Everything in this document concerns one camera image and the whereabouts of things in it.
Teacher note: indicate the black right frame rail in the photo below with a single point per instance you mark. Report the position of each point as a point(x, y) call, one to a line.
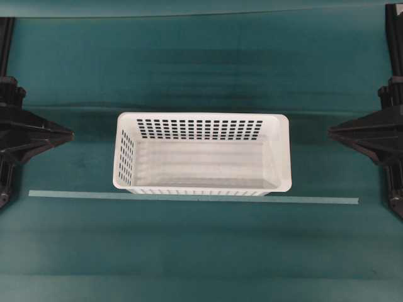
point(393, 29)

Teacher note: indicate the black frame rail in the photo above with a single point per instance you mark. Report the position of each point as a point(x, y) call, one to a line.
point(393, 29)
point(6, 34)

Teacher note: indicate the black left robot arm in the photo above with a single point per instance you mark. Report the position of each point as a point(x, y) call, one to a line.
point(23, 134)

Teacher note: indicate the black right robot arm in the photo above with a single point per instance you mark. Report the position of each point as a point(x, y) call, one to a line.
point(379, 137)

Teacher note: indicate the white perforated plastic basket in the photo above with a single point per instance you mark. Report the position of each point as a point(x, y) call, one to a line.
point(228, 154)

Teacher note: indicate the black left frame rail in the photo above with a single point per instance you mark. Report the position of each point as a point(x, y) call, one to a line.
point(6, 34)

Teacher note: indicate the light green tape strip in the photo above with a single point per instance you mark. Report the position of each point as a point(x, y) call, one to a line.
point(206, 198)

